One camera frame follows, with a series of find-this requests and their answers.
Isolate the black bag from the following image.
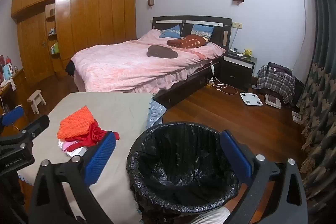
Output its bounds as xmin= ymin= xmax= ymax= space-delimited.
xmin=290 ymin=77 xmax=305 ymax=109

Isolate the white electric kettle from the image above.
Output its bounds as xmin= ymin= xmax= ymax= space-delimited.
xmin=3 ymin=63 xmax=13 ymax=80

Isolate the orange mesh bag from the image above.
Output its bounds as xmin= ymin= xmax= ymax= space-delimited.
xmin=57 ymin=106 xmax=95 ymax=140

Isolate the dark wooden bed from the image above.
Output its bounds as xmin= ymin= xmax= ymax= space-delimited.
xmin=66 ymin=15 xmax=233 ymax=110

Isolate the trash bin with black bag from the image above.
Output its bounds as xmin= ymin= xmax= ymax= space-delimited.
xmin=126 ymin=122 xmax=254 ymax=215

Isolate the wooden desk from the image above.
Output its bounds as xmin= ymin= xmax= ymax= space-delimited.
xmin=0 ymin=69 xmax=29 ymax=135

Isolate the white scale with red panel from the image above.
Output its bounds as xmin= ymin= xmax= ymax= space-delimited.
xmin=264 ymin=94 xmax=282 ymax=109

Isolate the wooden door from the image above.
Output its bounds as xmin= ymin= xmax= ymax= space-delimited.
xmin=17 ymin=11 xmax=56 ymax=83

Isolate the red dotted pillow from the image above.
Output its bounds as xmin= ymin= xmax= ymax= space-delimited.
xmin=167 ymin=34 xmax=209 ymax=49

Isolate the pink duvet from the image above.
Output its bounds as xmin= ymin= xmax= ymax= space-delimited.
xmin=70 ymin=28 xmax=226 ymax=93

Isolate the dark patterned curtain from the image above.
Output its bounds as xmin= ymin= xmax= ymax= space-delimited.
xmin=295 ymin=0 xmax=336 ymax=214

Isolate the red cloth piece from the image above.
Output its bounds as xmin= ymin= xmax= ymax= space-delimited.
xmin=64 ymin=136 xmax=92 ymax=148

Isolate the beige tablecloth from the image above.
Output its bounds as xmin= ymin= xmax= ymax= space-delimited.
xmin=17 ymin=92 xmax=155 ymax=224

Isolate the wooden wardrobe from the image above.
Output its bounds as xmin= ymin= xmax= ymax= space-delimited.
xmin=11 ymin=0 xmax=137 ymax=80

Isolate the small wooden stool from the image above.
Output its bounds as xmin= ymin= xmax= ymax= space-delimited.
xmin=27 ymin=90 xmax=47 ymax=115

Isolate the black cloth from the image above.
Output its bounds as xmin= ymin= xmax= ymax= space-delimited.
xmin=65 ymin=60 xmax=75 ymax=77

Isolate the white bathroom scale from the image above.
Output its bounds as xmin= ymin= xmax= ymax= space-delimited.
xmin=240 ymin=92 xmax=263 ymax=106

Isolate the dark nightstand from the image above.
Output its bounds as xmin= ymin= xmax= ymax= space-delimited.
xmin=220 ymin=51 xmax=256 ymax=90

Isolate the white floor cable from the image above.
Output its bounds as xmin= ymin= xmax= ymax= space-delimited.
xmin=210 ymin=77 xmax=238 ymax=95

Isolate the blue quilted mat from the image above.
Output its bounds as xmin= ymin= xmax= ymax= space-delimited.
xmin=146 ymin=101 xmax=167 ymax=128

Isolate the white crumpled cloth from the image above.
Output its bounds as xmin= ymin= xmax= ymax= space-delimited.
xmin=0 ymin=78 xmax=17 ymax=90

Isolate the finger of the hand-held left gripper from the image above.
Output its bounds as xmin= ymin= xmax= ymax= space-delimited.
xmin=0 ymin=115 xmax=50 ymax=153
xmin=0 ymin=106 xmax=26 ymax=127

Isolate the brown cushion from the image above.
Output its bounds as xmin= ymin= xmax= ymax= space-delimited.
xmin=147 ymin=45 xmax=179 ymax=60

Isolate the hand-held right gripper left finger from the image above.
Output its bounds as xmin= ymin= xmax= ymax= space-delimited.
xmin=28 ymin=131 xmax=117 ymax=224

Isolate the blue pillow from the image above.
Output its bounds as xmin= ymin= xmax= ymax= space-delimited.
xmin=159 ymin=25 xmax=184 ymax=39
xmin=190 ymin=24 xmax=215 ymax=39

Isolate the plaid cloth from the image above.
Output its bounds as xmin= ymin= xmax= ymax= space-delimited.
xmin=256 ymin=65 xmax=296 ymax=97

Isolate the person's striped clothing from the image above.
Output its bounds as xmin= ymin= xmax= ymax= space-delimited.
xmin=181 ymin=207 xmax=233 ymax=224

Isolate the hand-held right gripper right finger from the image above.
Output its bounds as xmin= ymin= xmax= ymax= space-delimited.
xmin=220 ymin=130 xmax=308 ymax=224

